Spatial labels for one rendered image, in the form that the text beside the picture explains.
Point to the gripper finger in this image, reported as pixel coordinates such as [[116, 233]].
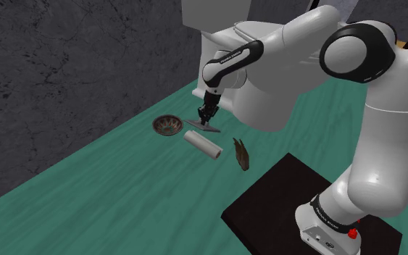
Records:
[[214, 112], [203, 115]]

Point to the brown patterned bowl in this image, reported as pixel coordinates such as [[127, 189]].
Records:
[[167, 125]]

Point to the white paper roll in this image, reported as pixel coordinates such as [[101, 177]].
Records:
[[203, 144]]

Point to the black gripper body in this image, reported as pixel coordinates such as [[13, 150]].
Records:
[[212, 100]]

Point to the brown pointed leafy object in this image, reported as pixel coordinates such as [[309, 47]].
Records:
[[241, 155]]

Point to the grey flat tablet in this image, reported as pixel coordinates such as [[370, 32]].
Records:
[[209, 127]]

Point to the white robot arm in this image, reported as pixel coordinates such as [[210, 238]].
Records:
[[387, 141]]

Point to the black robot stand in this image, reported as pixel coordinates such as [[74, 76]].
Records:
[[277, 208]]

